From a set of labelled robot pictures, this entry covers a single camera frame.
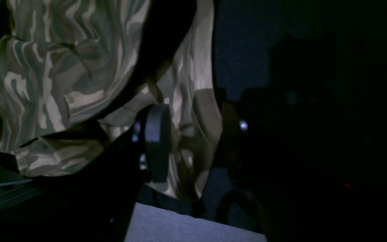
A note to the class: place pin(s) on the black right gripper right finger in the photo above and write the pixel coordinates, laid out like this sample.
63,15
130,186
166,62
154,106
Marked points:
291,149

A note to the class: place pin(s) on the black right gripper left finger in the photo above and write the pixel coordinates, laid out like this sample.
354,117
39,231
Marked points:
94,204

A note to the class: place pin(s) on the camouflage t-shirt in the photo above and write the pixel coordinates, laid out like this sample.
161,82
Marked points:
74,74

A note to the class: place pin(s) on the black table cloth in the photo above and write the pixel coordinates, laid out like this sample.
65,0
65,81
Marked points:
245,31

